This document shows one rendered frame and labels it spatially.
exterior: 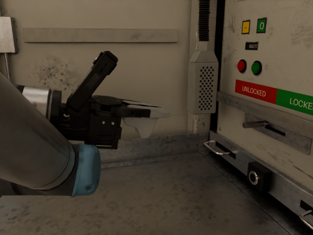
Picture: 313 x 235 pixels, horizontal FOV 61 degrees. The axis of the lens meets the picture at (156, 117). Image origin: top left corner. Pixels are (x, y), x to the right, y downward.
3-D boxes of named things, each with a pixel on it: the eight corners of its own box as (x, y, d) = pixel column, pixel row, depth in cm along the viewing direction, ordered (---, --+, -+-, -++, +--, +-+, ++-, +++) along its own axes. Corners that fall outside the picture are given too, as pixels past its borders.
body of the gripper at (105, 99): (115, 136, 53) (51, 132, 50) (121, 94, 51) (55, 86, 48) (121, 150, 46) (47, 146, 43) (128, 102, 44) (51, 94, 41)
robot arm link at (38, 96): (29, 82, 46) (19, 90, 39) (57, 86, 48) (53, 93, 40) (26, 123, 48) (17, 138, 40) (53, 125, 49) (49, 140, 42)
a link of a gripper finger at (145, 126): (165, 137, 52) (119, 134, 49) (170, 108, 51) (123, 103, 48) (170, 142, 49) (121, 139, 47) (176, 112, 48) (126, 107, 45)
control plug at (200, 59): (193, 115, 74) (195, 50, 69) (186, 111, 78) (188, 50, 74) (218, 113, 76) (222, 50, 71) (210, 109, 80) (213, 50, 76)
